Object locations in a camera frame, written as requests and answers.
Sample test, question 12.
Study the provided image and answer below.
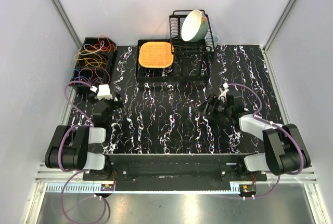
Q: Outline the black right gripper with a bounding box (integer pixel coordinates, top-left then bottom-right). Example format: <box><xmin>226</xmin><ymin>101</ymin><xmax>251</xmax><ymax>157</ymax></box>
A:
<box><xmin>194</xmin><ymin>93</ymin><xmax>232</xmax><ymax>122</ymax></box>

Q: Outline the blue cable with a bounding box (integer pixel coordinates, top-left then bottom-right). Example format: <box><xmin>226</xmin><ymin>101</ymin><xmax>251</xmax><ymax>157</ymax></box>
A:
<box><xmin>65</xmin><ymin>68</ymin><xmax>91</xmax><ymax>86</ymax></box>

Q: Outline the orange cable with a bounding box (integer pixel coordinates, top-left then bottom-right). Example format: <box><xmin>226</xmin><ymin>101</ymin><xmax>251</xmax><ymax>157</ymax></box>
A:
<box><xmin>85</xmin><ymin>35</ymin><xmax>118</xmax><ymax>55</ymax></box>

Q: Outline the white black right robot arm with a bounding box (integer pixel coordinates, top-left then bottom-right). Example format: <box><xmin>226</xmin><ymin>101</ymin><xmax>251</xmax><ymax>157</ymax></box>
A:
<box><xmin>195</xmin><ymin>90</ymin><xmax>311</xmax><ymax>181</ymax></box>

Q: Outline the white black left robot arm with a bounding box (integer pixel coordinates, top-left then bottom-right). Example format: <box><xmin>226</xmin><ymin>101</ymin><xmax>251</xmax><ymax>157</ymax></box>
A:
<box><xmin>45</xmin><ymin>82</ymin><xmax>123</xmax><ymax>180</ymax></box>

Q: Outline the black compartment bin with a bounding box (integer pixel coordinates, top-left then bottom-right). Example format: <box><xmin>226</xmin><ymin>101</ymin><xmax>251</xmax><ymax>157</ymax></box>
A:
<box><xmin>70</xmin><ymin>35</ymin><xmax>117</xmax><ymax>86</ymax></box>

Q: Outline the black flat tray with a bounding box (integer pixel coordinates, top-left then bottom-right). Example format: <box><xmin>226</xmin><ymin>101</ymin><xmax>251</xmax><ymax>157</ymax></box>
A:
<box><xmin>135</xmin><ymin>39</ymin><xmax>213</xmax><ymax>83</ymax></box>

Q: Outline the light blue cup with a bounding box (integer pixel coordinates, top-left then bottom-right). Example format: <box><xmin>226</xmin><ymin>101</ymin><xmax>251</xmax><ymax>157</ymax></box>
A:
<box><xmin>204</xmin><ymin>33</ymin><xmax>220</xmax><ymax>46</ymax></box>

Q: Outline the white ceramic bowl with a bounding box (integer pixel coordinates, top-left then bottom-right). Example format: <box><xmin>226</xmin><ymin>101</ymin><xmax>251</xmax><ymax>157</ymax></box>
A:
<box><xmin>181</xmin><ymin>9</ymin><xmax>209</xmax><ymax>43</ymax></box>

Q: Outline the yellow cable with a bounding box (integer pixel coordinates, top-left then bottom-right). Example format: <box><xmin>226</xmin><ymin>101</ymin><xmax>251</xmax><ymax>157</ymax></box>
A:
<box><xmin>72</xmin><ymin>50</ymin><xmax>107</xmax><ymax>68</ymax></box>

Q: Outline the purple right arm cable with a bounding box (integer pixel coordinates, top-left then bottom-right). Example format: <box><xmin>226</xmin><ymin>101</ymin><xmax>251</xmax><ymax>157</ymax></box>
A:
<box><xmin>208</xmin><ymin>83</ymin><xmax>305</xmax><ymax>200</ymax></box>

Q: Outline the black wire dish rack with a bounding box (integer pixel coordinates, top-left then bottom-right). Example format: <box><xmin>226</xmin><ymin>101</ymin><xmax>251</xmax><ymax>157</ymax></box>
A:
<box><xmin>169</xmin><ymin>9</ymin><xmax>215</xmax><ymax>55</ymax></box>

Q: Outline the grey cable duct strip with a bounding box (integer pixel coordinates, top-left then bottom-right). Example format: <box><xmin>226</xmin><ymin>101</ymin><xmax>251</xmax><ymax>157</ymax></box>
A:
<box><xmin>46</xmin><ymin>178</ymin><xmax>257</xmax><ymax>194</ymax></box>

